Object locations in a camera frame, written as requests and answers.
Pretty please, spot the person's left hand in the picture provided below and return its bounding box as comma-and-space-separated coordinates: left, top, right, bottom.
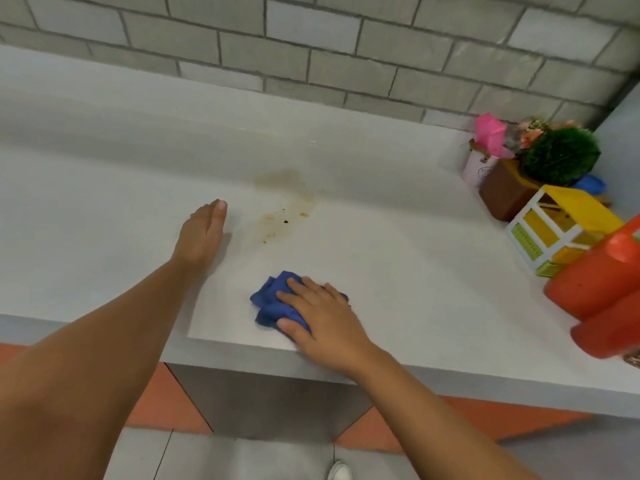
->
171, 198, 229, 273

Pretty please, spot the person's right hand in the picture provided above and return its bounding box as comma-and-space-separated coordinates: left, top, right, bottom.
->
275, 276, 382, 381

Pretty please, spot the blue cloth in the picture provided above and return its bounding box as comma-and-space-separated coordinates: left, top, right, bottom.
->
249, 270, 350, 341

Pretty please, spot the pink metal bucket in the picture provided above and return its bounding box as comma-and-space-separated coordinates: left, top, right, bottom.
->
461, 139, 502, 189

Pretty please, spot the yellow mini drawer organizer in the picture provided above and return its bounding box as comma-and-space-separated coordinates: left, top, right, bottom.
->
505, 184, 625, 279

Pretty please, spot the orange plastic jug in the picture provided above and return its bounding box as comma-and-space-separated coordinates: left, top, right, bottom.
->
543, 214, 640, 321

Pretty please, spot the red squeeze bottle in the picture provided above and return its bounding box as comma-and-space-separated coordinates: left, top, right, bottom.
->
569, 289, 640, 359

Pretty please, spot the green plant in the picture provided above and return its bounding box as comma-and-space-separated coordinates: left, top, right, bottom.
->
519, 127, 601, 188

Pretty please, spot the clear jar with blue lid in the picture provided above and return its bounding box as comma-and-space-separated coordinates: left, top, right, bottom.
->
572, 174, 607, 197

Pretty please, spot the person's left forearm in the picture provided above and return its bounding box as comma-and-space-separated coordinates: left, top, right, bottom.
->
0, 257, 207, 480

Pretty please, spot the person's right forearm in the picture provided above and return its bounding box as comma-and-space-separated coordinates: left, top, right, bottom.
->
349, 344, 542, 480

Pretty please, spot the white countertop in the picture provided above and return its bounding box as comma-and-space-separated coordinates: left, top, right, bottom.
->
0, 44, 640, 421

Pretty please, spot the orange cabinet front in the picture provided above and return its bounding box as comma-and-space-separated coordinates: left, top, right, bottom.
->
0, 343, 596, 455

